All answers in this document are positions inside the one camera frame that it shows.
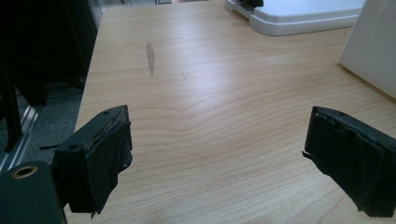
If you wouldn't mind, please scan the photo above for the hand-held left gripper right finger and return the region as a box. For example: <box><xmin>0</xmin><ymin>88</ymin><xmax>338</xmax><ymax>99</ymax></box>
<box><xmin>302</xmin><ymin>105</ymin><xmax>396</xmax><ymax>218</ymax></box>

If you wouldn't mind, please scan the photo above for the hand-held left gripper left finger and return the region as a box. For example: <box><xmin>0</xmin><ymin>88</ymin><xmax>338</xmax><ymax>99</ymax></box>
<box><xmin>39</xmin><ymin>105</ymin><xmax>134</xmax><ymax>217</ymax></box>

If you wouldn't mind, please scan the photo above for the white panel at right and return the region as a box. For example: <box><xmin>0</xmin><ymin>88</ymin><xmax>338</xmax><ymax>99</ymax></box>
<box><xmin>339</xmin><ymin>0</ymin><xmax>396</xmax><ymax>100</ymax></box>

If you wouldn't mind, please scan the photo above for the black metal stand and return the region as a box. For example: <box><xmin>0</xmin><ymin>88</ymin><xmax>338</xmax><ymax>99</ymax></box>
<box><xmin>0</xmin><ymin>0</ymin><xmax>99</xmax><ymax>153</ymax></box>

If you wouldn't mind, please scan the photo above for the white plastic tray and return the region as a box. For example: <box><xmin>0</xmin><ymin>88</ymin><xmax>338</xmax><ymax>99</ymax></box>
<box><xmin>224</xmin><ymin>0</ymin><xmax>366</xmax><ymax>36</ymax></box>

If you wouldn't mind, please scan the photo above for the small black object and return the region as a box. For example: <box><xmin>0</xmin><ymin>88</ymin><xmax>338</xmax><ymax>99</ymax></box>
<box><xmin>241</xmin><ymin>0</ymin><xmax>264</xmax><ymax>8</ymax></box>

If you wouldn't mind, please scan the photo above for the aluminium rail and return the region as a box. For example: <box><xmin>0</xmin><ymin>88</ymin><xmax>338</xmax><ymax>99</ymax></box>
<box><xmin>0</xmin><ymin>105</ymin><xmax>41</xmax><ymax>174</ymax></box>

